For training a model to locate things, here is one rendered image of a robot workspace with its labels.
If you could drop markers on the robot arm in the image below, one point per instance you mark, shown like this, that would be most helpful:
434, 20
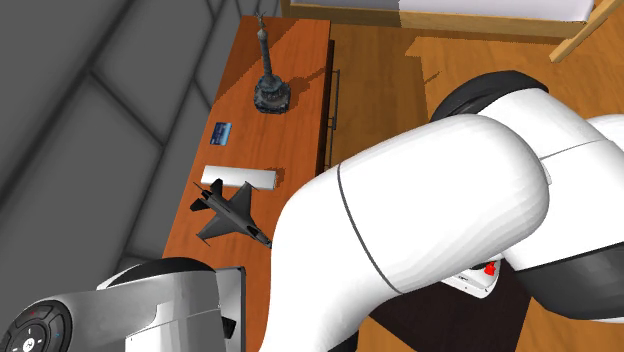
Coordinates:
438, 195

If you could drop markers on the orange wooden chest of drawers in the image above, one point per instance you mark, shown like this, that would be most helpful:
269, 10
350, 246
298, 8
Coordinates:
292, 126

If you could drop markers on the white flat bar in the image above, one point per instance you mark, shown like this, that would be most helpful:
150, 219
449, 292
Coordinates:
239, 175

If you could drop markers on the dark column statue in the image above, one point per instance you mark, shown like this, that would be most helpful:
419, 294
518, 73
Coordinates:
271, 92

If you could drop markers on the grey toy jet plane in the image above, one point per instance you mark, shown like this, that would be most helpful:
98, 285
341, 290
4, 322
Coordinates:
226, 214

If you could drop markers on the blue card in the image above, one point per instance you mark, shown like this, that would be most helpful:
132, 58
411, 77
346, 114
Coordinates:
221, 133

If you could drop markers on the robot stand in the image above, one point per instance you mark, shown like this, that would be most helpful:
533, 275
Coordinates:
438, 322

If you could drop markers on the wooden bed with white mattress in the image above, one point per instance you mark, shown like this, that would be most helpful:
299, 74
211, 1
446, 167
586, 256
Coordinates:
438, 12

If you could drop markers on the light wooden bar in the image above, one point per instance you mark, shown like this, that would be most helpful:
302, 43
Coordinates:
582, 34

